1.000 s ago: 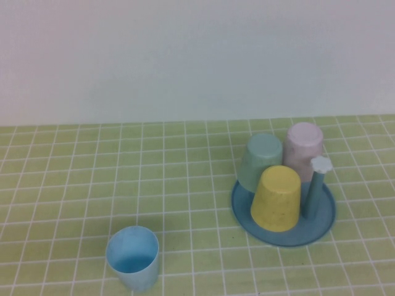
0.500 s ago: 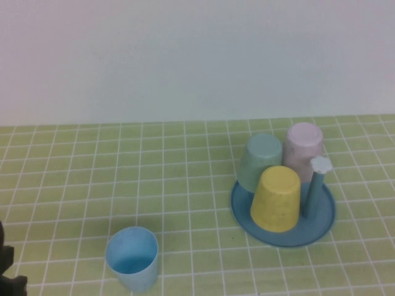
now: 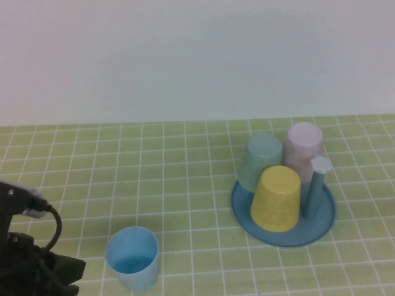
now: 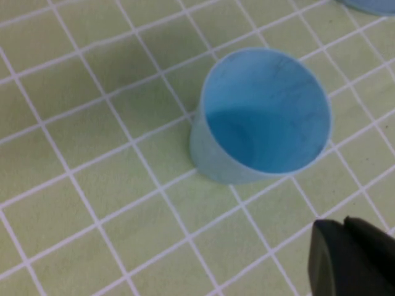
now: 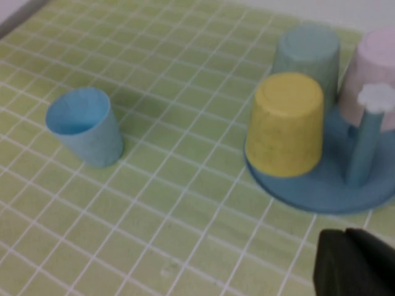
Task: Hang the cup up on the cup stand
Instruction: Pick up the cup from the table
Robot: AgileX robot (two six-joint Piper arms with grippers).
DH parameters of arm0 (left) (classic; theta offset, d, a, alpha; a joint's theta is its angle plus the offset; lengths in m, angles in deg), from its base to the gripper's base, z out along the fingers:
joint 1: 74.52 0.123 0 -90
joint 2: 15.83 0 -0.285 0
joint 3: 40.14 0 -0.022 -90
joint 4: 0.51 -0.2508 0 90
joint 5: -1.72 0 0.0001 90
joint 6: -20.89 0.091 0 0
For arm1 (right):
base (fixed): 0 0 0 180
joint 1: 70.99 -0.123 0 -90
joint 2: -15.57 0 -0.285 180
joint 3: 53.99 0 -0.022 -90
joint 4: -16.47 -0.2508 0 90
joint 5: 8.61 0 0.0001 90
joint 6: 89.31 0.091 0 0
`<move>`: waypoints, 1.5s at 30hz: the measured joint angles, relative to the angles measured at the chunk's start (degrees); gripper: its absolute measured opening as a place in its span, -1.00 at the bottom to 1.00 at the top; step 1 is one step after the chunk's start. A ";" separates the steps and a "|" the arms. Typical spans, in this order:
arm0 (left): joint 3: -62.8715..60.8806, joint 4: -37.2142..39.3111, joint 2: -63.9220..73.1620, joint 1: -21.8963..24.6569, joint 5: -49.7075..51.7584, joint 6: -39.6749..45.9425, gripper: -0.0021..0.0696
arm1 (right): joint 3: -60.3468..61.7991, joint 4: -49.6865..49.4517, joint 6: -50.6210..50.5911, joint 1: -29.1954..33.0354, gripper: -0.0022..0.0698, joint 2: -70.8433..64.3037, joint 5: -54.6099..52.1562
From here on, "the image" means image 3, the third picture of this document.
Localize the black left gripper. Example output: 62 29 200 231
0 215 87 296

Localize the light blue plastic cup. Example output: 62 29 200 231
104 226 160 292

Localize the teal green plastic cup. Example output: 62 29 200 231
236 134 283 194

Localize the yellow plastic cup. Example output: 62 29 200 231
249 165 302 234

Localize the blue cup stand with pegs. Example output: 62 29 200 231
230 155 336 249

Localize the lilac pink plastic cup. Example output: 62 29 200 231
282 122 324 184

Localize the green white-grid tablecloth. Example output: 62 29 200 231
0 113 395 296

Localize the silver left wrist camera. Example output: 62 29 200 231
0 178 52 220

